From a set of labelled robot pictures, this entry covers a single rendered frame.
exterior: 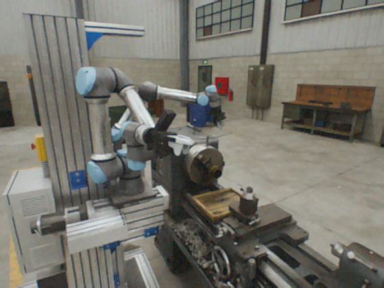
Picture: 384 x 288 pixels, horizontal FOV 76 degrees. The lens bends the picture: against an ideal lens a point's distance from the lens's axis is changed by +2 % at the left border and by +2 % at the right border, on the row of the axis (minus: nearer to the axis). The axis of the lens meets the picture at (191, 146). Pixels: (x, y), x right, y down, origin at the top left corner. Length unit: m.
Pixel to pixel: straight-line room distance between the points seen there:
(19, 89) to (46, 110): 10.12
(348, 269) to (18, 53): 11.37
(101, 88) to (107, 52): 10.95
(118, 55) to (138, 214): 11.11
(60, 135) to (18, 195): 0.34
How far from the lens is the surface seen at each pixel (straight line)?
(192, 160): 1.83
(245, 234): 1.43
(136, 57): 12.55
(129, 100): 1.17
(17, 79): 11.50
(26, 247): 1.61
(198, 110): 8.35
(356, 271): 1.18
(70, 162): 1.45
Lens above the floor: 1.79
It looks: 17 degrees down
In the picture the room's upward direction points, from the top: straight up
